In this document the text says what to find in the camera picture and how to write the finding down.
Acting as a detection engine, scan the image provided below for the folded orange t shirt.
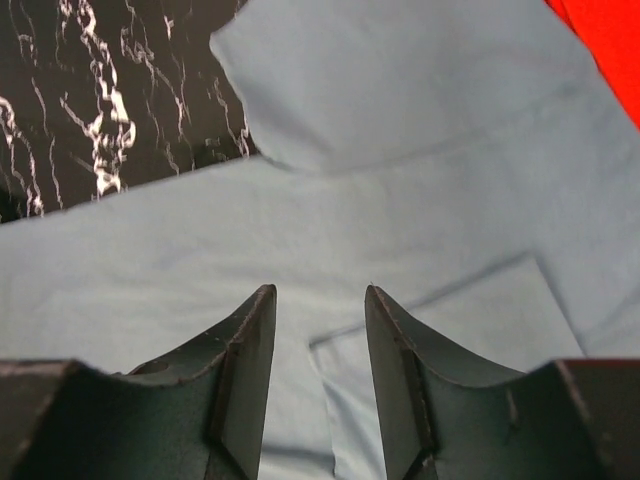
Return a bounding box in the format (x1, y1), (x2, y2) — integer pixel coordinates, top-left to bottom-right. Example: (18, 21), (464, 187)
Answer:
(547, 0), (639, 124)

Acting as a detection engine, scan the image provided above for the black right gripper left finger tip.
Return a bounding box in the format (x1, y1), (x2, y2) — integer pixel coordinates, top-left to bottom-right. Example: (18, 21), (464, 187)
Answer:
(1, 285), (277, 479)

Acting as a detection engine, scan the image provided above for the grey blue t shirt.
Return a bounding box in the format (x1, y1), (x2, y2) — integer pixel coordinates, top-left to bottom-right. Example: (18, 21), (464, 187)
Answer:
(1, 1), (639, 479)

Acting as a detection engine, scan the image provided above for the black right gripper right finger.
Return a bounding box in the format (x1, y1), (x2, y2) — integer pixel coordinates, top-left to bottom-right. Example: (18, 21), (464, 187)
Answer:
(365, 286), (639, 479)

